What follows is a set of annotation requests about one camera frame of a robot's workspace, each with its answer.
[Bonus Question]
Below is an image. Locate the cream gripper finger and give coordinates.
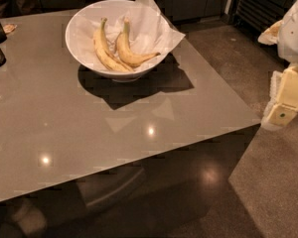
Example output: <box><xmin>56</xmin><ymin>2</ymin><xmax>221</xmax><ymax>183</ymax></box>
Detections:
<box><xmin>261</xmin><ymin>102</ymin><xmax>298</xmax><ymax>130</ymax></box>

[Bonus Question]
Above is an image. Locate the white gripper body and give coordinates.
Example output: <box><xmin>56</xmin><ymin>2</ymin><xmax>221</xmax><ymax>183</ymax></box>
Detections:
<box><xmin>270</xmin><ymin>63</ymin><xmax>298</xmax><ymax>111</ymax></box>

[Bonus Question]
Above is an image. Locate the yellow banana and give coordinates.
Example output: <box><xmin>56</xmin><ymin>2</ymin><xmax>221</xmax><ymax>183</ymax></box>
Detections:
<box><xmin>116</xmin><ymin>18</ymin><xmax>159</xmax><ymax>67</ymax></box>
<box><xmin>93</xmin><ymin>18</ymin><xmax>133</xmax><ymax>72</ymax></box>

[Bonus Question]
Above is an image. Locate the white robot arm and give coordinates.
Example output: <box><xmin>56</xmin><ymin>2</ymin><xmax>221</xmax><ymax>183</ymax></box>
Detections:
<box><xmin>258</xmin><ymin>0</ymin><xmax>298</xmax><ymax>131</ymax></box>

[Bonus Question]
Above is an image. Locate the white ceramic bowl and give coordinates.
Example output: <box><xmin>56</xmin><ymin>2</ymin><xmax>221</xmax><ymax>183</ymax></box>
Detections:
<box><xmin>65</xmin><ymin>0</ymin><xmax>167</xmax><ymax>83</ymax></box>

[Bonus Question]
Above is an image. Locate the dark slatted appliance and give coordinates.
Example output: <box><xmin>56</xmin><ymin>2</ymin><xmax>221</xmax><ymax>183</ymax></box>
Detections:
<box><xmin>228</xmin><ymin>0</ymin><xmax>295</xmax><ymax>32</ymax></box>

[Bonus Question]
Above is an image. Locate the white paper liner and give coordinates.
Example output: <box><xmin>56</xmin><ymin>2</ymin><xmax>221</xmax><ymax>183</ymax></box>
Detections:
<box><xmin>70</xmin><ymin>0</ymin><xmax>187</xmax><ymax>73</ymax></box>

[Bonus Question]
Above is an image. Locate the small crumpled wrapper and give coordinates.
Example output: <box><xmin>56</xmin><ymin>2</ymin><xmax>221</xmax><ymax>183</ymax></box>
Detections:
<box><xmin>3</xmin><ymin>24</ymin><xmax>17</xmax><ymax>34</ymax></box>

